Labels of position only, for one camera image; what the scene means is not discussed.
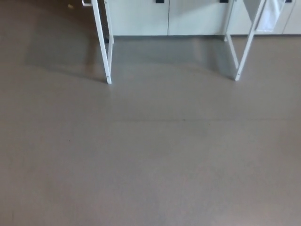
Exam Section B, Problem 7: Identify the white cabinet door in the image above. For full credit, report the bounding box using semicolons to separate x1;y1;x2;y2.
168;0;232;36
282;0;301;35
107;0;170;36

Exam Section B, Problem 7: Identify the white metal desk leg frame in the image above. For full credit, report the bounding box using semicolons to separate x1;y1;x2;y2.
91;0;115;85
223;0;269;81

